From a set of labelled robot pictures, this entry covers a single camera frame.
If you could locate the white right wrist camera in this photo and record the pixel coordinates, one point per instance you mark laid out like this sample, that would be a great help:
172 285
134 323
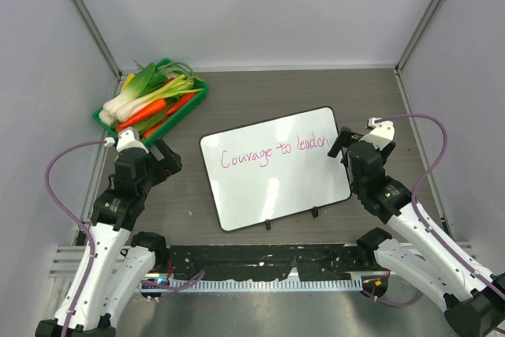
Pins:
381 133

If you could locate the red chili pepper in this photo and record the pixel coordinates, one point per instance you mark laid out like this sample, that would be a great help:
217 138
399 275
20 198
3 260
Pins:
171 110

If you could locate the green spinach leaves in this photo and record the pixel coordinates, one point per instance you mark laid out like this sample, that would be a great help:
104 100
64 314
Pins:
147 124

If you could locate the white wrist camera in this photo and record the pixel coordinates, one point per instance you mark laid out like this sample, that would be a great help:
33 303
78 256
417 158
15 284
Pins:
127 138
381 133

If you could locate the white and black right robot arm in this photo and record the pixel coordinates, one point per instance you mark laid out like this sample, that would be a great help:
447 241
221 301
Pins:
470 295

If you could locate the orange carrot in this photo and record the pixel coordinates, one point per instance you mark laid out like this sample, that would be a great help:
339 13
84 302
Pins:
151 109

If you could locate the white and green leek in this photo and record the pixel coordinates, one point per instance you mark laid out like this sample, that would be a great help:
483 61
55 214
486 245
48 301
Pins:
131 100

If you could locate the white whiteboard with black frame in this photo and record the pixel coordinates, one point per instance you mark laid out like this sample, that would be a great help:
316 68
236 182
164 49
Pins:
273 169

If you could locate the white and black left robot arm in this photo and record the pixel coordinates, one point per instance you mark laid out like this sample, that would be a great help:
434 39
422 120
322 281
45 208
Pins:
115 261

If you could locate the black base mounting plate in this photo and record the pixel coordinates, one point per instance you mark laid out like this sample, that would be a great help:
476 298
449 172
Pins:
267 263

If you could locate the green bok choy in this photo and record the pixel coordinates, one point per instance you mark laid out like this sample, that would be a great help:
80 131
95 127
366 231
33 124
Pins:
145 81

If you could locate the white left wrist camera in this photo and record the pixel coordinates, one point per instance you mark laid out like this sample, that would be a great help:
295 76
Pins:
127 138

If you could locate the yellow pepper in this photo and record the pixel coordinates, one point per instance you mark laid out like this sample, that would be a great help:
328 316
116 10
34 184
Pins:
129 77

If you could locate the green plastic tray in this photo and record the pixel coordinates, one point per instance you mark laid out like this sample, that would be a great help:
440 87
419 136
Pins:
170 69

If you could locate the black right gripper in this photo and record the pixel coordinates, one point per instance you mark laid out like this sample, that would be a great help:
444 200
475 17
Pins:
343 140

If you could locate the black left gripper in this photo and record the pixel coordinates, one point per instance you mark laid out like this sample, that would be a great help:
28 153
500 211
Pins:
170 159

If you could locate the white slotted cable duct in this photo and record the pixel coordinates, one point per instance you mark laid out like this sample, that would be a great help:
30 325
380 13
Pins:
292 284

